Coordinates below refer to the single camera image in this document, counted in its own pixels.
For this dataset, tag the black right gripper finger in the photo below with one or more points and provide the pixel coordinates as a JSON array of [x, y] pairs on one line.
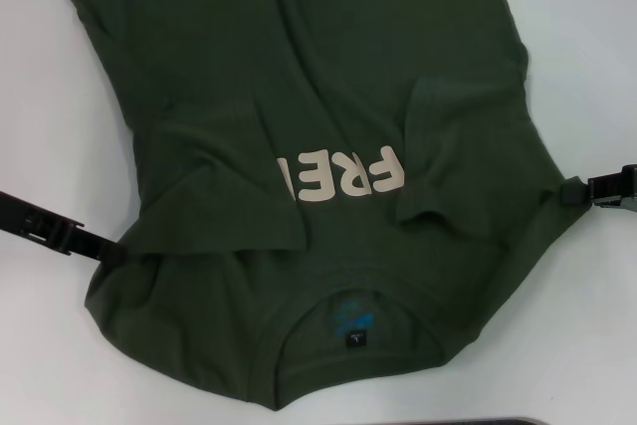
[[622, 206], [607, 188]]

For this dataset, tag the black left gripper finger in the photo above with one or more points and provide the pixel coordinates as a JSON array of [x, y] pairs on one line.
[[79, 241]]

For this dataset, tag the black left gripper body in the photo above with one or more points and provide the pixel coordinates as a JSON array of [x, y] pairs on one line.
[[12, 213]]

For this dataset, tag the dark green FREE T-shirt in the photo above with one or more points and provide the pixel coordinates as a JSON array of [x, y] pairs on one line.
[[323, 47]]

